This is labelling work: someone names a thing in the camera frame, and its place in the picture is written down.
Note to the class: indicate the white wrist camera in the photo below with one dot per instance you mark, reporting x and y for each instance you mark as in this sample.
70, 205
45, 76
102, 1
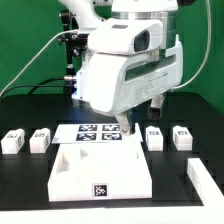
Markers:
126, 37

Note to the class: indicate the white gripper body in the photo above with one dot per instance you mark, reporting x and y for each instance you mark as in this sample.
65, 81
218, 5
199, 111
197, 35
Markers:
119, 83

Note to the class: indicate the white square table top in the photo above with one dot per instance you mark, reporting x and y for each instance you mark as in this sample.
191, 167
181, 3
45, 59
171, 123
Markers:
100, 171

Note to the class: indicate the white sheet with tags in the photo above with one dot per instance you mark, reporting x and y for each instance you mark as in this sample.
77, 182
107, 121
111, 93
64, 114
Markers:
78, 133

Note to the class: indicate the white L-shaped obstacle fence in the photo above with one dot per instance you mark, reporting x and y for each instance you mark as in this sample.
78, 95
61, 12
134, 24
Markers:
206, 188

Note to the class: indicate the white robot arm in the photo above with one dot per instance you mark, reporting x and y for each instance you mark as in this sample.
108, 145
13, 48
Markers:
90, 14

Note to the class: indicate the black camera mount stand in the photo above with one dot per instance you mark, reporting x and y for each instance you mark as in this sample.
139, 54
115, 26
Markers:
75, 45

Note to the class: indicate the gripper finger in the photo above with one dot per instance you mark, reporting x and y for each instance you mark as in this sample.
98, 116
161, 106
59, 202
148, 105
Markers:
124, 120
155, 108

